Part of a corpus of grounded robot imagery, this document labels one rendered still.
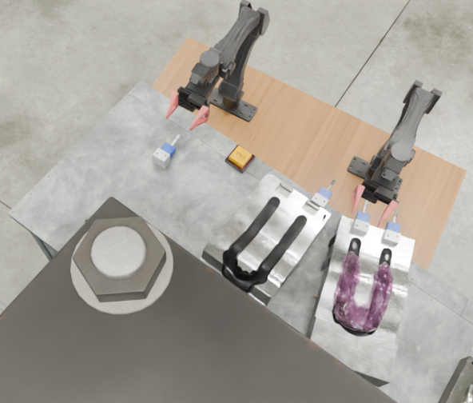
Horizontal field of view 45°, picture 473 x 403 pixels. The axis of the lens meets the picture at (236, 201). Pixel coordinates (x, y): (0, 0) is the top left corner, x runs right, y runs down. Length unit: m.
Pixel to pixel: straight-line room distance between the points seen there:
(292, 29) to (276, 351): 3.02
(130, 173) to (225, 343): 1.48
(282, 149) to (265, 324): 1.54
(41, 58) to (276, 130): 1.66
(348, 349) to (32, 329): 1.29
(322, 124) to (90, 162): 0.87
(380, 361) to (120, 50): 2.28
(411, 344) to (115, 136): 1.24
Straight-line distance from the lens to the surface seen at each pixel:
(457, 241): 3.13
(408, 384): 1.98
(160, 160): 2.03
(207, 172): 2.07
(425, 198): 2.21
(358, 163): 2.17
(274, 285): 1.79
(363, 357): 1.83
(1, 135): 3.21
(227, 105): 2.18
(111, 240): 0.63
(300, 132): 2.20
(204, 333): 0.65
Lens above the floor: 2.64
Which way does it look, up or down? 65 degrees down
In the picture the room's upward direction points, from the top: 11 degrees clockwise
